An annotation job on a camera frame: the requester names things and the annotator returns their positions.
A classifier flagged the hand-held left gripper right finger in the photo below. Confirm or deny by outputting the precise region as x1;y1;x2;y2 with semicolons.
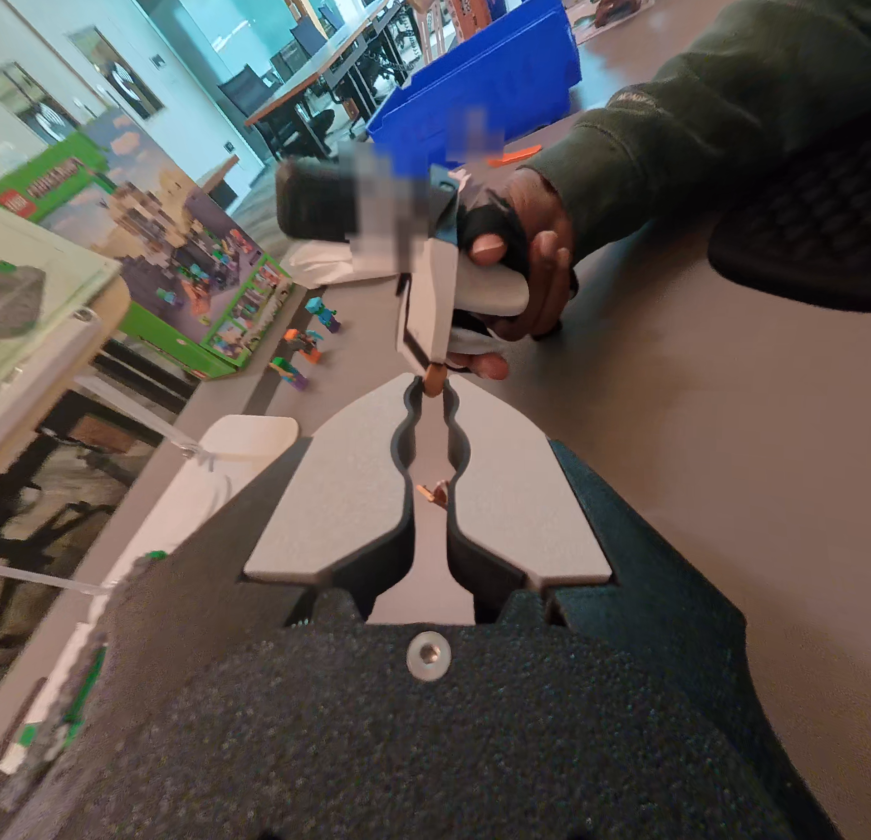
442;377;613;620

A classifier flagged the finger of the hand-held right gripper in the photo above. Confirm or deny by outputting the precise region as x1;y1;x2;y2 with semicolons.
396;274;431;374
407;239;460;369

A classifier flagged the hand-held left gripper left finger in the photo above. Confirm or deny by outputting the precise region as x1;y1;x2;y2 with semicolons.
243;374;417;620

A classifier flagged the person's right forearm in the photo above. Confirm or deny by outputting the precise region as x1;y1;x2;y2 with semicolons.
520;0;871;269

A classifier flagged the wooden-top office desk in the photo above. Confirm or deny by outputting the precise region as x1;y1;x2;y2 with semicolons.
245;0;409;157

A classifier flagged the grey desk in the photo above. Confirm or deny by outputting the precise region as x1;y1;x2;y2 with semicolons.
0;0;871;840

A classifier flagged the person's right hand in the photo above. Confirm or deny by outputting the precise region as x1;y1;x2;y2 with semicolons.
445;168;579;381

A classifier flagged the white crumpled paper bag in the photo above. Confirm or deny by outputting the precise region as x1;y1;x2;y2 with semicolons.
282;238;402;286

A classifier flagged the zombie toy figure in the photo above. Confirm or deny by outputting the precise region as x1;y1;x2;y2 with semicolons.
304;296;343;334

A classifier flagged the orange toy figure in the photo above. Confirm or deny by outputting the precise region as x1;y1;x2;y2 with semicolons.
284;327;326;365

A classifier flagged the black office chair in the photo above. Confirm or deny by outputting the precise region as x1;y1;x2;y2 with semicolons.
218;63;338;157

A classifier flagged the white book stand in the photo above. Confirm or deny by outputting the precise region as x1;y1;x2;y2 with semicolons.
0;278;300;718

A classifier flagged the toy brick set box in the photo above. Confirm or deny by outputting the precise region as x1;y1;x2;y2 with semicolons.
0;105;295;380

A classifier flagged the blue plastic bin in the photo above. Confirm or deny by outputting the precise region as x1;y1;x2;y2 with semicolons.
366;0;582;164

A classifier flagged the brown printed carton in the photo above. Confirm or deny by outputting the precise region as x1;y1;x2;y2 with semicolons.
439;0;508;41

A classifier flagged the pale green instruction booklet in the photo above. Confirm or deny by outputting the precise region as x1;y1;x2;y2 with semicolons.
0;207;123;378

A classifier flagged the grey toy brick building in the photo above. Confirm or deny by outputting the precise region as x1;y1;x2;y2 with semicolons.
0;551;167;796

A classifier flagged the black honeycomb armrest pad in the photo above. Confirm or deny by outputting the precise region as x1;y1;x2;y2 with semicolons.
708;139;871;313

